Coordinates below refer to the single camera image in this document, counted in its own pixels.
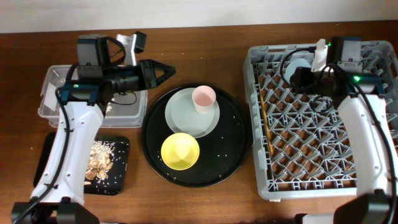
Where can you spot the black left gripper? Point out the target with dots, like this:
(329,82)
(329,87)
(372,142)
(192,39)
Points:
(147,74)

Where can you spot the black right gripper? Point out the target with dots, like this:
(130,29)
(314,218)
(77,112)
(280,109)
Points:
(300,76)

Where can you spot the pink cup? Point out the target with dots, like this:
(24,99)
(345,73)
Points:
(203,99)

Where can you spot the light grey plate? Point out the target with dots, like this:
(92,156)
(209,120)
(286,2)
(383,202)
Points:
(182,117)

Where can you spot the light blue cup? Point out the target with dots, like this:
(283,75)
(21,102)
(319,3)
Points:
(291,68)

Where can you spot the yellow bowl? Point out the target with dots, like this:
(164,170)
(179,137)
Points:
(180,151)

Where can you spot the food scraps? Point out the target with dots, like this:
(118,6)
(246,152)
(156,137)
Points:
(100,162)

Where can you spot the white napkin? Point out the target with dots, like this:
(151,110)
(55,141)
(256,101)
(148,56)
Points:
(108,109)

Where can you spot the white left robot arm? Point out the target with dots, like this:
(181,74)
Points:
(59,194)

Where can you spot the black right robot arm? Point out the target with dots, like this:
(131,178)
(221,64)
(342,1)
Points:
(375,160)

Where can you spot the clear plastic waste bin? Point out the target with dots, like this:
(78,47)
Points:
(127,111)

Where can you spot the grey dishwasher rack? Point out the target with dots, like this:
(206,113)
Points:
(312,155)

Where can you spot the black rectangular waste tray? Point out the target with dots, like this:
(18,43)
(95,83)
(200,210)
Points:
(113,184)

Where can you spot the wooden chopstick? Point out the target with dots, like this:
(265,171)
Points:
(268,134)

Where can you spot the round black serving tray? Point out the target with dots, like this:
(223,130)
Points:
(222,151)

